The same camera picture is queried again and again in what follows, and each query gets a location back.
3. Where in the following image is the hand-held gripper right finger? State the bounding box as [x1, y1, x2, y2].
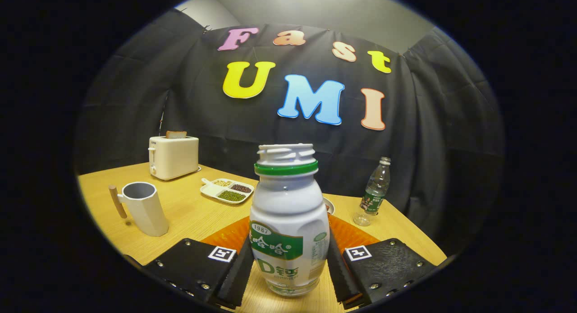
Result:
[327, 214, 438, 310]

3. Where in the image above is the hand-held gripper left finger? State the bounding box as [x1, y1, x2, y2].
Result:
[144, 216, 255, 310]

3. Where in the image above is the white juice bottle green label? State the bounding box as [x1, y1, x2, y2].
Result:
[249, 143, 330, 297]

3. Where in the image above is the white cup wooden handle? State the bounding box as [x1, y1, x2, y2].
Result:
[108, 182, 169, 237]

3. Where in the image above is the clear plastic water bottle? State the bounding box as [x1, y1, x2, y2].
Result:
[353, 157, 391, 227]

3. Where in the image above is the wooden table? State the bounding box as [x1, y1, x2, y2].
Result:
[78, 162, 448, 313]

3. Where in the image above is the white divided tray with beans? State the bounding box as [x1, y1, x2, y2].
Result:
[200, 178, 255, 205]

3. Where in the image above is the cream toaster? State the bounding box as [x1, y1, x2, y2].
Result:
[148, 136, 201, 181]

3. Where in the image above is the black backdrop cloth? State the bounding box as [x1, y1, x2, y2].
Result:
[74, 9, 504, 255]

